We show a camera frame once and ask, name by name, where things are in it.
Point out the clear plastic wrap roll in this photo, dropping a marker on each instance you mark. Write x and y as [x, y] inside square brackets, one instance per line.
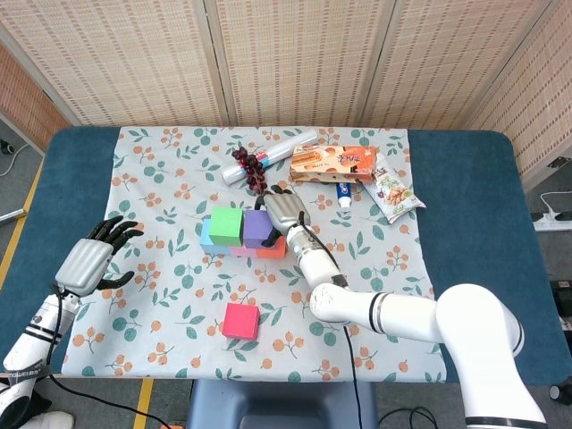
[286, 145]

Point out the dark red grape bunch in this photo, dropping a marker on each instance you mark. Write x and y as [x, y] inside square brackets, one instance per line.
[255, 174]

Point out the pink foam cube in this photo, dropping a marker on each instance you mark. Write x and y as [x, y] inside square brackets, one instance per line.
[243, 252]

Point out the metal screen hinge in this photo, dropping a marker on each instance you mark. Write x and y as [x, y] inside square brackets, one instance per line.
[557, 162]

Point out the green foam cube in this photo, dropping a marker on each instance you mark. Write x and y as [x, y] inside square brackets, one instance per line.
[225, 225]

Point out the small orange object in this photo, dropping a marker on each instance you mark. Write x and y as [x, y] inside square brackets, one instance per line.
[172, 426]

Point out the teal table cover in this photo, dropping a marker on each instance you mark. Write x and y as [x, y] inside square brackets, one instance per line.
[469, 223]

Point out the orange foam cube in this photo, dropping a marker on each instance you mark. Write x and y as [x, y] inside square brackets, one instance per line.
[275, 252]

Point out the floral print tablecloth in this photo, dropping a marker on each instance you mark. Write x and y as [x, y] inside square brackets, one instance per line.
[179, 326]

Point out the white blue toothpaste tube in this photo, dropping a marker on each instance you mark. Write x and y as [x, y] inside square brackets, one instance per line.
[344, 194]

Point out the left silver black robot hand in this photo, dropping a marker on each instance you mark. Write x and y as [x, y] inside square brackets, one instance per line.
[82, 266]

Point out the orange biscuit box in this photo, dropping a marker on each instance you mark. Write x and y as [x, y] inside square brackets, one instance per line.
[339, 163]

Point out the small black floor object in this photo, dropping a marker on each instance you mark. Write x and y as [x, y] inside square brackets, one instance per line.
[5, 146]

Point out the bamboo folding screen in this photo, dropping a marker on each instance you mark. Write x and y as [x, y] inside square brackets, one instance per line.
[290, 58]

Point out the purple foam cube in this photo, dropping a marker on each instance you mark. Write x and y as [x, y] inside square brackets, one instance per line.
[255, 228]

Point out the red foam cube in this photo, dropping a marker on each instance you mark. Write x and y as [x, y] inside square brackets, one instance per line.
[240, 321]

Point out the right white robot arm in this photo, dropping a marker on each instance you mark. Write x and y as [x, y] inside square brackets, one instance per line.
[469, 322]

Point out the light blue foam cube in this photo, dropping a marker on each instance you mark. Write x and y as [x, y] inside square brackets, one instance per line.
[205, 237]

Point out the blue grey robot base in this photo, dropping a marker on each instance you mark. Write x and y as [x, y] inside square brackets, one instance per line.
[277, 402]

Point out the silver nut snack bag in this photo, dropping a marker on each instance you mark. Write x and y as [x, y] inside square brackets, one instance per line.
[395, 196]

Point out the black box with label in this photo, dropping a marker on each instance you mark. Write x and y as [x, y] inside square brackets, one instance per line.
[564, 290]

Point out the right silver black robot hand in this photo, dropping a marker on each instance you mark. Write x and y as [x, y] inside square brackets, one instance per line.
[283, 210]

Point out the white shoe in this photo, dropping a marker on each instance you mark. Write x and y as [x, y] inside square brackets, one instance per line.
[49, 420]

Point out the white power strip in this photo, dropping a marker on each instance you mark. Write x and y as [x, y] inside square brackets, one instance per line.
[552, 222]

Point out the grey metal bar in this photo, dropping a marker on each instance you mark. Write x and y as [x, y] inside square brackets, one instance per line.
[12, 215]

